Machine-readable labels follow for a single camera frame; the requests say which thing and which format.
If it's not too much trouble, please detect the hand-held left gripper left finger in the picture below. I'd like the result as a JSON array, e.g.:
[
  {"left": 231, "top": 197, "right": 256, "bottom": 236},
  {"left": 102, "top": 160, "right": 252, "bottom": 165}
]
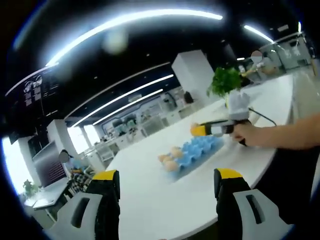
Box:
[{"left": 48, "top": 169, "right": 121, "bottom": 240}]

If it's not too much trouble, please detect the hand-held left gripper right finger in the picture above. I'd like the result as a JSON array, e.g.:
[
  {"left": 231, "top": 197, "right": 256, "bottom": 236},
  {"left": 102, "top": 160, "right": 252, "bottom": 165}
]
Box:
[{"left": 213, "top": 167, "right": 296, "bottom": 240}]

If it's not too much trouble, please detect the blue egg tray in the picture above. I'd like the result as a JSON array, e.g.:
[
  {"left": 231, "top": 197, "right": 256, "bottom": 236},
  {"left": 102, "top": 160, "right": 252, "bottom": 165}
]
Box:
[{"left": 159, "top": 136, "right": 225, "bottom": 180}]

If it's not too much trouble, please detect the person's right hand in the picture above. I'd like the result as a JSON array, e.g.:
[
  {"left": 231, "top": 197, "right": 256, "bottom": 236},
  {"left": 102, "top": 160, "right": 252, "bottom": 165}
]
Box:
[{"left": 231, "top": 123, "right": 255, "bottom": 147}]

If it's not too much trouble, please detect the green plant in white pot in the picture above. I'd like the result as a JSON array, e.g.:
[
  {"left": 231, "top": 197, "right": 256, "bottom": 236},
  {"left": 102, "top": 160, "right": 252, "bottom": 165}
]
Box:
[{"left": 206, "top": 66, "right": 243, "bottom": 108}]

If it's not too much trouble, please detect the white table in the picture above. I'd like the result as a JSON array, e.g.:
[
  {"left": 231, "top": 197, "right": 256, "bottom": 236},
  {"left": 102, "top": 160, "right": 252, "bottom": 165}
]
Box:
[{"left": 104, "top": 74, "right": 295, "bottom": 240}]

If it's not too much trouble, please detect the row of white office desks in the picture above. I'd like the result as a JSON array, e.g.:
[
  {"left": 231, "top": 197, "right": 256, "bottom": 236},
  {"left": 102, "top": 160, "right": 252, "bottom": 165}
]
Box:
[{"left": 82, "top": 99, "right": 198, "bottom": 163}]

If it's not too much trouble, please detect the person's black clothing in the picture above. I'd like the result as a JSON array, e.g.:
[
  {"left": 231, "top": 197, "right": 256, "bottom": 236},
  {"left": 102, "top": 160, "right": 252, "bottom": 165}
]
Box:
[{"left": 252, "top": 147, "right": 317, "bottom": 226}]

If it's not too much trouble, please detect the small green plant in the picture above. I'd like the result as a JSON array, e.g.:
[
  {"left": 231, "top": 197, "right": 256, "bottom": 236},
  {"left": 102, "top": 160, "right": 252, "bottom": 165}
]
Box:
[{"left": 22, "top": 179, "right": 38, "bottom": 198}]

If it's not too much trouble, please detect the short ceiling light strip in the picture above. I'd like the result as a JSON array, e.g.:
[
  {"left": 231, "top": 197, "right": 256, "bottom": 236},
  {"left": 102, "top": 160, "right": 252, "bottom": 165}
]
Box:
[{"left": 243, "top": 24, "right": 275, "bottom": 43}]

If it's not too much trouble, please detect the thin ceiling light strip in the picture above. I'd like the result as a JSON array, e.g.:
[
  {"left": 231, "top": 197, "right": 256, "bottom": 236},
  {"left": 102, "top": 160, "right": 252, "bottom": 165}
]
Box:
[
  {"left": 92, "top": 88, "right": 164, "bottom": 126},
  {"left": 73, "top": 74, "right": 175, "bottom": 127}
]

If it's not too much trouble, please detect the long ceiling light strip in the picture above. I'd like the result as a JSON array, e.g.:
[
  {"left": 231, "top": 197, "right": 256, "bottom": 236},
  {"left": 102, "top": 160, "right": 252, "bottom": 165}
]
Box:
[{"left": 45, "top": 9, "right": 223, "bottom": 67}]

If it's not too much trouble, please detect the large dark display screen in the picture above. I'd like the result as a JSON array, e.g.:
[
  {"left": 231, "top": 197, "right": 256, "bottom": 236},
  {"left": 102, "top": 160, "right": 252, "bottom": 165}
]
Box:
[{"left": 4, "top": 72, "right": 61, "bottom": 141}]

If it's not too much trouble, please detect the black cable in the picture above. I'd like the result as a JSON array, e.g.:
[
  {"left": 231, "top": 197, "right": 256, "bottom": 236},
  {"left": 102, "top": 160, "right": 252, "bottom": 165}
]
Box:
[{"left": 248, "top": 107, "right": 276, "bottom": 126}]

